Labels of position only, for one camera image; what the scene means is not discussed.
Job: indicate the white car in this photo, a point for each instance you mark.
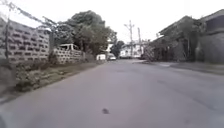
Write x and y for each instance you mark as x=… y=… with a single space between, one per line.
x=111 y=57

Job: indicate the small green tree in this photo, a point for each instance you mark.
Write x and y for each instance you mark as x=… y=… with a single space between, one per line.
x=116 y=47

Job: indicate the white building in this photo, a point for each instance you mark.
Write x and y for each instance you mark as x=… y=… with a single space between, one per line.
x=128 y=50

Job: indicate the utility pole with crossarms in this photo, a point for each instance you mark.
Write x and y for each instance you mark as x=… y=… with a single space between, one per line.
x=130 y=36

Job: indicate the plain utility pole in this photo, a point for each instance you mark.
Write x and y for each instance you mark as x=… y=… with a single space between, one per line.
x=139 y=41

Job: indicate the grey asphalt road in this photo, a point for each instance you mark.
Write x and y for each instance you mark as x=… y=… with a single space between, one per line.
x=133 y=96

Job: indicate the large green tree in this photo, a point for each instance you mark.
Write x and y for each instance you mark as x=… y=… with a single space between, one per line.
x=88 y=31

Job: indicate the dark roofed building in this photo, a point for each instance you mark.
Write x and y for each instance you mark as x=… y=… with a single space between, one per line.
x=175 y=41

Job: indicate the weedy dirt verge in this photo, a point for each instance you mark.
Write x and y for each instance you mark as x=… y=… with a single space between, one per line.
x=36 y=76

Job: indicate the grey building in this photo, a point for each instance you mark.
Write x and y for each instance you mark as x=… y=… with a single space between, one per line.
x=210 y=38

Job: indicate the grey concrete block wall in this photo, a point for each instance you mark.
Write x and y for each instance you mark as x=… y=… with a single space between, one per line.
x=26 y=43

